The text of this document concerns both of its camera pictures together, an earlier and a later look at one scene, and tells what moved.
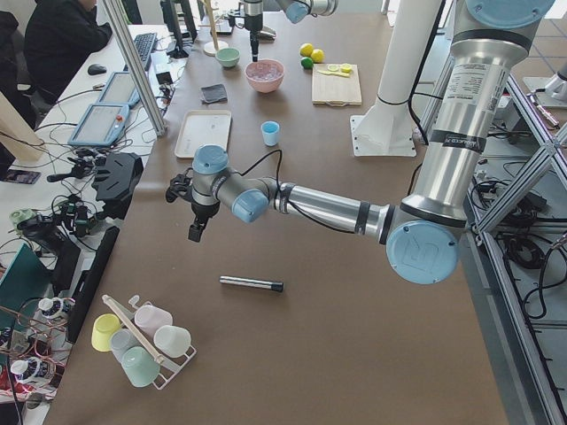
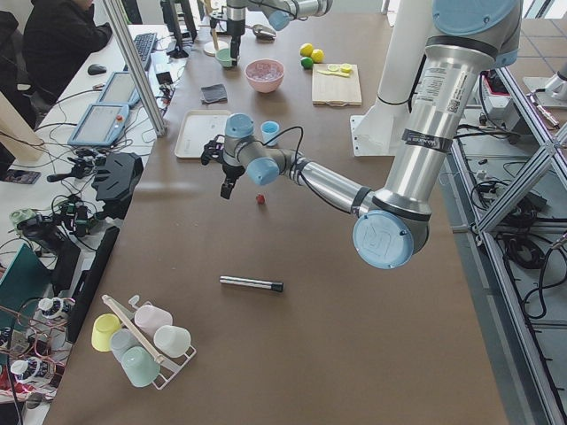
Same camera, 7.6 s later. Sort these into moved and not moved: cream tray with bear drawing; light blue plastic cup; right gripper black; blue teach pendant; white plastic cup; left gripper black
Moved: right gripper black; left gripper black
Not moved: light blue plastic cup; cream tray with bear drawing; blue teach pendant; white plastic cup
